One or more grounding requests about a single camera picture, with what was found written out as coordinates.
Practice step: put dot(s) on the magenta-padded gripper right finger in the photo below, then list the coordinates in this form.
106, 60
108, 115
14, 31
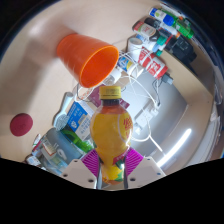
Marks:
145, 170

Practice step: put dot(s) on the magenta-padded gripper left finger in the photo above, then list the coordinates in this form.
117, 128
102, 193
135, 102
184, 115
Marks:
80, 171

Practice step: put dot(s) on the yellow drink bottle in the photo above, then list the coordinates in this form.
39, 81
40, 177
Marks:
111, 131

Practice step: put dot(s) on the flat round red coaster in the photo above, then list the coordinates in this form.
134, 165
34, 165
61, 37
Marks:
21, 124

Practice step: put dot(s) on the white jar with blue label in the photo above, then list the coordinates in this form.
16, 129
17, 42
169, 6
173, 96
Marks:
126, 65

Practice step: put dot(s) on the red and white canister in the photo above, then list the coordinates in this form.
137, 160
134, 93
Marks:
153, 63

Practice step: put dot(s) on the orange plastic cup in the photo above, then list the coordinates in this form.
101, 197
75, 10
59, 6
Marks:
78, 53

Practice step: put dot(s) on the black box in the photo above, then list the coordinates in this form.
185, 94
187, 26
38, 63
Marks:
183, 48

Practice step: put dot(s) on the dark bottle with green cap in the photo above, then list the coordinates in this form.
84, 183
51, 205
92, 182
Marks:
155, 24

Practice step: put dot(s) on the green spray bottle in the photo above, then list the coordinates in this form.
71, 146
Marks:
183, 28

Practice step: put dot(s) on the white bottle with blue cap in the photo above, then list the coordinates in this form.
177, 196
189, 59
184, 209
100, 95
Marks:
161, 16

